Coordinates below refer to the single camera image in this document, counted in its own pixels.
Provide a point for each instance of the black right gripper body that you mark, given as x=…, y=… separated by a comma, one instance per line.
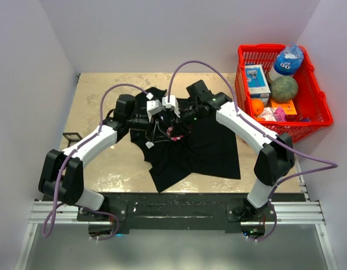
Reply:
x=192, y=115

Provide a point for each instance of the aluminium rail frame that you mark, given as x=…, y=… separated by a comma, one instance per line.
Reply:
x=296, y=239

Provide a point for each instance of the pink small package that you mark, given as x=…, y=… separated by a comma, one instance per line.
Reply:
x=279, y=114

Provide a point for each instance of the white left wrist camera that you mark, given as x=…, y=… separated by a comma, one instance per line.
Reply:
x=153, y=106

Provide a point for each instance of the green round melon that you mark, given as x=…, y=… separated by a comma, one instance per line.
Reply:
x=284, y=89

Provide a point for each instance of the blue plastic bag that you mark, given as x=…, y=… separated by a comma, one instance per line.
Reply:
x=287, y=62

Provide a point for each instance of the pink flower brooch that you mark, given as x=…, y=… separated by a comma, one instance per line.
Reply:
x=175, y=133

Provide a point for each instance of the orange box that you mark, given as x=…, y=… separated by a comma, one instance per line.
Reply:
x=287, y=107

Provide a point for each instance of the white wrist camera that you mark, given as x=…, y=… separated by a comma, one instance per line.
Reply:
x=153, y=106
x=170, y=106

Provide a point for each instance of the red plastic basket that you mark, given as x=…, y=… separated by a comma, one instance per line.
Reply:
x=311, y=106

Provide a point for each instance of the blue white box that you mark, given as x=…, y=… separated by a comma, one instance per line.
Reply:
x=257, y=83

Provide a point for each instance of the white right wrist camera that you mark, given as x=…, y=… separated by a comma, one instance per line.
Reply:
x=170, y=106

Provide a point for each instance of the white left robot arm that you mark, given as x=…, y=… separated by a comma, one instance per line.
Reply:
x=62, y=175

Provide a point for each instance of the black wire cube frame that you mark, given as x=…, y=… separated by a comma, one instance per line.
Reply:
x=72, y=136

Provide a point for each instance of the orange fruit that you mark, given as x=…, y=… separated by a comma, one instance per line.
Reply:
x=257, y=106

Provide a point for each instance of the small white tag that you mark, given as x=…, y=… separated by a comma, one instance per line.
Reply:
x=149, y=144

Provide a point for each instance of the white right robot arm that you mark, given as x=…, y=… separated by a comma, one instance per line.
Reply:
x=274, y=161

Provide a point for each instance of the black garment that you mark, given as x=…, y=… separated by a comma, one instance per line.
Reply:
x=210, y=149

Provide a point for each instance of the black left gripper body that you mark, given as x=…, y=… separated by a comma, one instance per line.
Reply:
x=140, y=122

